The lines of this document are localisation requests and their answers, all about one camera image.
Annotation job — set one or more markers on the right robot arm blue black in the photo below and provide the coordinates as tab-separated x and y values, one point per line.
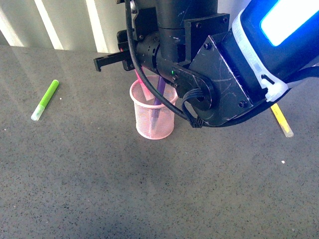
215	72

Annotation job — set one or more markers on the purple marker pen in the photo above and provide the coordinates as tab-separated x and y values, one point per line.
157	99

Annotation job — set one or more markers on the pink marker pen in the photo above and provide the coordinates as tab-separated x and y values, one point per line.
147	94

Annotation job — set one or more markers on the green marker pen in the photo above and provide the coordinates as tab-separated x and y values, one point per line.
45	100

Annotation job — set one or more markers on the pink mesh pen cup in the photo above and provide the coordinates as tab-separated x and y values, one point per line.
143	113

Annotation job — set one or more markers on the yellow marker pen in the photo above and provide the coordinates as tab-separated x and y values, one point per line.
282	121

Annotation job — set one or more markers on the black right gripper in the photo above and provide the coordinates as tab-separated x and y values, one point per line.
145	33

